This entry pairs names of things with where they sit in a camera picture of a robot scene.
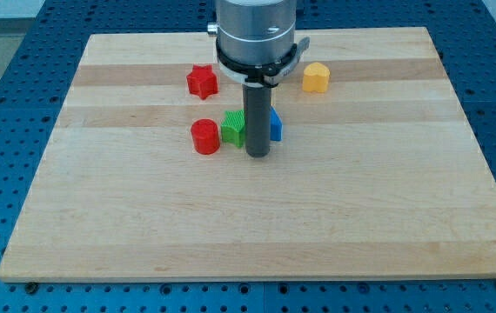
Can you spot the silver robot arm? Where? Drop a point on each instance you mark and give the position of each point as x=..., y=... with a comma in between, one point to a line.
x=256, y=47

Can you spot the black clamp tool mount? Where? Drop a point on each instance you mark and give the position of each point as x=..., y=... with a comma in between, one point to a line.
x=267, y=75

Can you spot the green star block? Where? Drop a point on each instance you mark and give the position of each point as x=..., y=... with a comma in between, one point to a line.
x=233, y=128

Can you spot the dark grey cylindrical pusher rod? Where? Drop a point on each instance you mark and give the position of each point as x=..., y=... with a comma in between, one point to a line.
x=257, y=111

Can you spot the blue block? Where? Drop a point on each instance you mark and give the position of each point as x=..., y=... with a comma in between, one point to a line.
x=276, y=131

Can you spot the red star block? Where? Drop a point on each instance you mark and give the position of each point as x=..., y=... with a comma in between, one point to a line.
x=202, y=81

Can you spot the yellow heart block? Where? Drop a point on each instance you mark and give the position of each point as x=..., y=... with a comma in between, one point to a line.
x=316, y=77

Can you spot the wooden board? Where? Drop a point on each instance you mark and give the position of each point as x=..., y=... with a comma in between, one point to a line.
x=379, y=178

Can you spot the red cylinder block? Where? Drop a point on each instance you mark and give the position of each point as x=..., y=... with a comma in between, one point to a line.
x=205, y=136

